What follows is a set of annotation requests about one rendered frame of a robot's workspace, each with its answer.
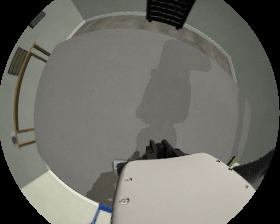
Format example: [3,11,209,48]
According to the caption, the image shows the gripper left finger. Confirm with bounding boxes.
[117,140,157,176]

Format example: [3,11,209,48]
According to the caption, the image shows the grey clamp slide with handwheel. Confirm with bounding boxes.
[113,143,164,190]

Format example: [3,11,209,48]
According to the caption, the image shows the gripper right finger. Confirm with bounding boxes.
[161,139,185,159]

